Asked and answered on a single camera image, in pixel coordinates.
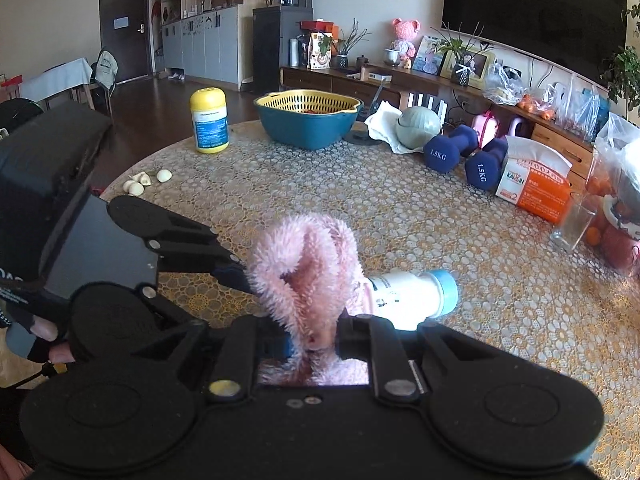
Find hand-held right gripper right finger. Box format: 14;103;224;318
336;314;507;406

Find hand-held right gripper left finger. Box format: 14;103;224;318
127;315;296;406

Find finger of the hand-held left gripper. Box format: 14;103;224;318
140;282;211;334
149;211;263;295

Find pink fluffy towel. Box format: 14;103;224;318
247;212;373;386

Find white bottle with blue cap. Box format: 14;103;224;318
367;269;459;331

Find person's left hand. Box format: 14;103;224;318
0;272;77;367

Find patterned lace tablecloth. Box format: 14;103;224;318
100;120;640;480

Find yellow bottle with blue label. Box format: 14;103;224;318
189;87;230;154

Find blue plastic basin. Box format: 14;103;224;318
255;97;362;150

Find white covered table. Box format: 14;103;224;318
17;57;96;111

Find chair with grey cloth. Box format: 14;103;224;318
90;47;121;111

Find yellow strainer basket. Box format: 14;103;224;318
254;89;363;116

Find blue dumbbell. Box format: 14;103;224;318
424;125;478;173
465;137;510;191

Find wooden television console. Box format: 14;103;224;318
279;62;601;181

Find white cloth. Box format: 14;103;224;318
365;101;416;155

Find dark brown door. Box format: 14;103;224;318
99;0;153;86

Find pale green round lid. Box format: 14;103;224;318
396;106;441;151

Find orange and white tissue box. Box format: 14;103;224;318
495;135;573;225

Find printed paper bag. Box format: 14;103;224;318
306;32;332;70

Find black cabinet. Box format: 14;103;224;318
251;6;313;78

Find vase with dry twigs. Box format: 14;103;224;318
332;19;371;69

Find clear drinking glass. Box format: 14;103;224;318
550;192;597;252

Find white slatted rack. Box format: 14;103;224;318
401;91;448;123

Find pink kettle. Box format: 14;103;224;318
472;112;501;148

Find red box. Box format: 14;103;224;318
299;20;341;36

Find red round jar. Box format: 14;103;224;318
600;220;640;277

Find small potted plant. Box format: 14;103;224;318
430;22;493;87

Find clear plastic bag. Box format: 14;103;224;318
482;62;526;107
552;75;611;143

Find pink bear figurine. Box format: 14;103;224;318
391;17;420;61

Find printed picture card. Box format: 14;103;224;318
412;35;443;75

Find plastic bag of oranges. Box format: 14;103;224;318
517;85;558;121

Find plastic bag with bowl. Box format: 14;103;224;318
592;112;640;241

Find black television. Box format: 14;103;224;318
442;0;628;68

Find tall green houseplant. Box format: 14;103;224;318
600;2;640;111

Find grey wall cabinet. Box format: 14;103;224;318
152;0;251;86

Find yellow photo frame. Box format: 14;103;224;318
440;49;496;91

